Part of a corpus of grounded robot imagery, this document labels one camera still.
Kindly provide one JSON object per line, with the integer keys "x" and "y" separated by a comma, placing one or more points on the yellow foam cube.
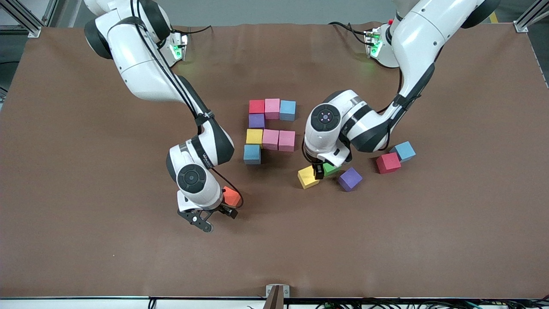
{"x": 254, "y": 137}
{"x": 306, "y": 178}

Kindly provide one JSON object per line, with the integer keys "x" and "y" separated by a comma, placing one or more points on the orange foam cube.
{"x": 232, "y": 197}

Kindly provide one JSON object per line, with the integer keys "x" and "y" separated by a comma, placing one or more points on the purple foam cube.
{"x": 256, "y": 121}
{"x": 350, "y": 179}

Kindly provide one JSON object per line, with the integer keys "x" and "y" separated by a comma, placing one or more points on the pink foam cube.
{"x": 270, "y": 139}
{"x": 272, "y": 108}
{"x": 287, "y": 140}

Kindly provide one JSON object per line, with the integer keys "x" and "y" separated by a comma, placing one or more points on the red foam cube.
{"x": 388, "y": 163}
{"x": 257, "y": 107}

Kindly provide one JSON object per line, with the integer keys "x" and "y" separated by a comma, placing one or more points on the blue foam cube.
{"x": 405, "y": 151}
{"x": 252, "y": 154}
{"x": 288, "y": 110}

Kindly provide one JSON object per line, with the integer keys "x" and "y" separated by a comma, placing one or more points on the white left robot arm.
{"x": 416, "y": 47}

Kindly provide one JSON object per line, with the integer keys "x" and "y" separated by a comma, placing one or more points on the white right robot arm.
{"x": 146, "y": 73}

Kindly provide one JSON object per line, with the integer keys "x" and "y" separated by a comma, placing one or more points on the green foam cube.
{"x": 331, "y": 171}

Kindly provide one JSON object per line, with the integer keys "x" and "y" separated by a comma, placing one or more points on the brown table mat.
{"x": 128, "y": 257}

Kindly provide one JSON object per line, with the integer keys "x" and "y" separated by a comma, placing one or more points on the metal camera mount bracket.
{"x": 276, "y": 296}

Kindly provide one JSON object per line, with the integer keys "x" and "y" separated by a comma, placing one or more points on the aluminium frame post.
{"x": 25, "y": 21}
{"x": 525, "y": 21}

